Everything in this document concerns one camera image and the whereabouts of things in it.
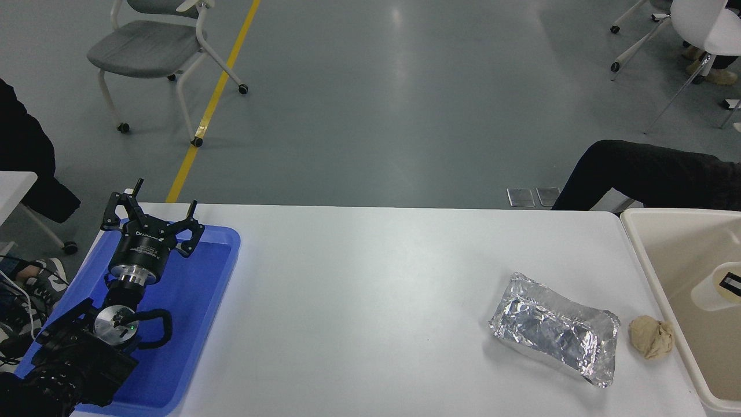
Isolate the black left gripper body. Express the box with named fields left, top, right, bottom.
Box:
left=109, top=220, right=178, bottom=277

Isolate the white paper cup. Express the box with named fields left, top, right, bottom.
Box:
left=691, top=262, right=741, bottom=313

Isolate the large pale bin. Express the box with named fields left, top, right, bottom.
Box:
left=621, top=208, right=741, bottom=415

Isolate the blue plastic tray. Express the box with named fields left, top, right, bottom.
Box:
left=14, top=223, right=241, bottom=416

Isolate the person's foot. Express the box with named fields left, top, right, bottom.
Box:
left=26, top=258, right=70, bottom=312
left=0, top=302, right=42, bottom=349

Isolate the crumpled tan paper ball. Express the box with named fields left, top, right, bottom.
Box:
left=629, top=314, right=676, bottom=360

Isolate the person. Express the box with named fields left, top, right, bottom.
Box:
left=682, top=45, right=741, bottom=86
left=0, top=77, right=82, bottom=224
left=552, top=140, right=741, bottom=212

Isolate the grey wheeled chair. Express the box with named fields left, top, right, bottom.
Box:
left=87, top=0, right=250, bottom=147

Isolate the crumpled silver foil tray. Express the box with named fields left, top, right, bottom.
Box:
left=489, top=272, right=621, bottom=388

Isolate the white chair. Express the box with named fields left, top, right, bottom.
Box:
left=611, top=0, right=741, bottom=134

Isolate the white cable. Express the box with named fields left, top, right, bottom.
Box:
left=0, top=269, right=34, bottom=326

